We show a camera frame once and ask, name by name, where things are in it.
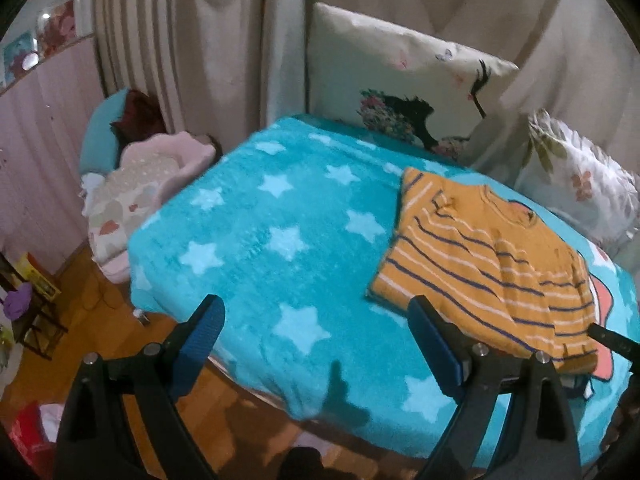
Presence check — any dark red cushion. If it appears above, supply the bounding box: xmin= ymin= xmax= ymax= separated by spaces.
xmin=110 ymin=89 xmax=167 ymax=141

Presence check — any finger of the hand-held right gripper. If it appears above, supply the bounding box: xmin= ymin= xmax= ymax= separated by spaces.
xmin=586 ymin=323 xmax=640 ymax=359

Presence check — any white leaf print pillow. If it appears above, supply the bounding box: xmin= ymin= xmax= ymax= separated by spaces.
xmin=515 ymin=109 xmax=640 ymax=256

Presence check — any purple toy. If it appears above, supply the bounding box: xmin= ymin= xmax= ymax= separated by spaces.
xmin=2 ymin=282 xmax=34 ymax=321

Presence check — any dark wooden rack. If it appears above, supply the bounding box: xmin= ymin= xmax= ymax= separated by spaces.
xmin=0 ymin=252 xmax=69 ymax=361

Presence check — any pink child sofa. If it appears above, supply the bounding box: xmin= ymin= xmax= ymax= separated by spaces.
xmin=82 ymin=130 xmax=218 ymax=281

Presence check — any yellow box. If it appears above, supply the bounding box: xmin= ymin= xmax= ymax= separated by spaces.
xmin=12 ymin=252 xmax=62 ymax=297

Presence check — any white pillow with black print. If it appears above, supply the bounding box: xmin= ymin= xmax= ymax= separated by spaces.
xmin=305 ymin=2 xmax=521 ymax=163

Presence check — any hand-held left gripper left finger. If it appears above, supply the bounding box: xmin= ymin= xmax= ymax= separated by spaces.
xmin=52 ymin=294 xmax=226 ymax=480

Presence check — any teal pillow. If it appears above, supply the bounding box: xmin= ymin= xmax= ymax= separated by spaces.
xmin=80 ymin=87 xmax=132 ymax=176

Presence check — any turquoise star blanket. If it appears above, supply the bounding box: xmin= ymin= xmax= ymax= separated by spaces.
xmin=127 ymin=115 xmax=640 ymax=468

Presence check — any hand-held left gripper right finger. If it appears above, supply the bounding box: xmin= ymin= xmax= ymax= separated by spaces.
xmin=407 ymin=295 xmax=583 ymax=480

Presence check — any turquoise wall picture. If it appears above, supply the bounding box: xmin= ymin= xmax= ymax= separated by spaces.
xmin=0 ymin=30 xmax=37 ymax=88

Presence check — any red bag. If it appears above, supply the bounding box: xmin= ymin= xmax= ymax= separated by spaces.
xmin=9 ymin=400 xmax=57 ymax=480

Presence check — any beige curtain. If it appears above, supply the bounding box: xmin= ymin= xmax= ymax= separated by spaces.
xmin=92 ymin=0 xmax=640 ymax=176

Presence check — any orange striped knit sweater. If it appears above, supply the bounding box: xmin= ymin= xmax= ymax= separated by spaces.
xmin=367 ymin=166 xmax=601 ymax=376

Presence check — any red floral wall picture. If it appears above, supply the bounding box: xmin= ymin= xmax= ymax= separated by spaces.
xmin=35 ymin=0 xmax=82 ymax=58

